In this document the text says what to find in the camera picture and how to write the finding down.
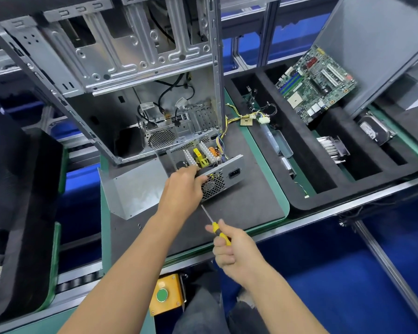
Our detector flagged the grey case side panel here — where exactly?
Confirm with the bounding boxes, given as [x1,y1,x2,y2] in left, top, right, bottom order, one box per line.
[313,0,418,119]

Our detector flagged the person's right hand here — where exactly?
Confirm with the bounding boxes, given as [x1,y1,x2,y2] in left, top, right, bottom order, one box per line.
[205,219,269,286]

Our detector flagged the grey metal computer case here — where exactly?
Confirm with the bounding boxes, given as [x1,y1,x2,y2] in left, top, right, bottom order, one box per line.
[0,0,228,167]

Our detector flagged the black foam tray with panel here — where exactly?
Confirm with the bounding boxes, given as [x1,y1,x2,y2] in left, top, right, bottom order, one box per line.
[369,48,418,167]

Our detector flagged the grey optical drive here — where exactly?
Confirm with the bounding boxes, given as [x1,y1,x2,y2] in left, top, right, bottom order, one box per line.
[261,123,297,178]

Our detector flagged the green computer motherboard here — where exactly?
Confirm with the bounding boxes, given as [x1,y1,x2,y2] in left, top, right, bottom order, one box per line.
[275,45,358,126]

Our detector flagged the green edged black pallet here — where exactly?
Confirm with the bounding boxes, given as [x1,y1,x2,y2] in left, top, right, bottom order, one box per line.
[99,87,292,275]

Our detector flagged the person's left forearm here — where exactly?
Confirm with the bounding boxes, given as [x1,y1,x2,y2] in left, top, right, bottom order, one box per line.
[57,205,187,334]

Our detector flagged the black foam compartment tray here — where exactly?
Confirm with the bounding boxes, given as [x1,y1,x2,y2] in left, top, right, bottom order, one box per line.
[226,62,418,211]

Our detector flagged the grey power supply unit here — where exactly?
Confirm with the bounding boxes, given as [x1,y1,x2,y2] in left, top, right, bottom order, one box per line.
[165,136,245,203]

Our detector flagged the person's right forearm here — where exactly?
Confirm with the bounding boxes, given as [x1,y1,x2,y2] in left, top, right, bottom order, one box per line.
[243,263,330,334]

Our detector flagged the silver finned heatsink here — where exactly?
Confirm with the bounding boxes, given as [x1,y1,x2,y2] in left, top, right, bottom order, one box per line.
[315,135,351,166]

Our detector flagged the silver conveyor rail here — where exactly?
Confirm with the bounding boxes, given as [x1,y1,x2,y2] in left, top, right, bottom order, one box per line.
[0,172,418,334]

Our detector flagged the person's jeans legs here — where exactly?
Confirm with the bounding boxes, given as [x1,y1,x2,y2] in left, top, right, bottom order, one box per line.
[162,264,265,334]

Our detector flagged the small thin cable with plug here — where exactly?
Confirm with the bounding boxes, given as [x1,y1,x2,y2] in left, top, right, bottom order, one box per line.
[294,180,309,199]

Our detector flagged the bent grey metal cover plate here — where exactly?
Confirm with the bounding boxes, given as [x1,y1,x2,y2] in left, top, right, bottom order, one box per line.
[98,158,170,220]

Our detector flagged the person's left hand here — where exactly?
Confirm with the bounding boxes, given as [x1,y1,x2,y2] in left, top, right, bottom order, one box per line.
[157,165,210,220]

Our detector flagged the yellow box with green button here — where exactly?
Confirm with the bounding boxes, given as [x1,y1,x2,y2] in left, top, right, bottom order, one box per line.
[149,273,187,317]

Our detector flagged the yellow handled screwdriver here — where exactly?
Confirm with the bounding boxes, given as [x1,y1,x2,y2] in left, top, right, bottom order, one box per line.
[200,204,232,246]

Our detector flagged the large black foam tray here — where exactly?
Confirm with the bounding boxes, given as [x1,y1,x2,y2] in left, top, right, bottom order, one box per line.
[0,74,65,325]

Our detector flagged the multicoloured cable bundle with connectors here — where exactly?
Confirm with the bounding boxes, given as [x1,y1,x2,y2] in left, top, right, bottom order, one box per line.
[226,86,278,128]

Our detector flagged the silver hard disk drive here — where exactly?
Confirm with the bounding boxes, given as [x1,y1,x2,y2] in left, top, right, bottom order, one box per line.
[356,112,398,147]

